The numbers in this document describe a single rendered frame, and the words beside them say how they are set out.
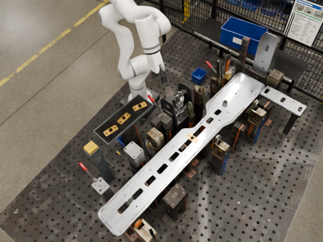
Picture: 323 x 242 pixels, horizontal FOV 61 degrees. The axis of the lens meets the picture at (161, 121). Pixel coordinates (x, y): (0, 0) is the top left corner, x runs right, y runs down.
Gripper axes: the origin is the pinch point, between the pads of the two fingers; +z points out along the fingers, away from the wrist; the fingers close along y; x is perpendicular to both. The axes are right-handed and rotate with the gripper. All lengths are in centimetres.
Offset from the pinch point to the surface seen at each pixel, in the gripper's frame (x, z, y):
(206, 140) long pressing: 16, 50, 6
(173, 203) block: -22, 55, 29
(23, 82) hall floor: -89, 62, -255
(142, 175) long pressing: -29, 50, 5
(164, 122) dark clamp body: -1.1, 35.4, -11.3
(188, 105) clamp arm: 17.9, 33.5, -12.0
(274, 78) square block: 81, 40, -4
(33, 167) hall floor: -109, 106, -135
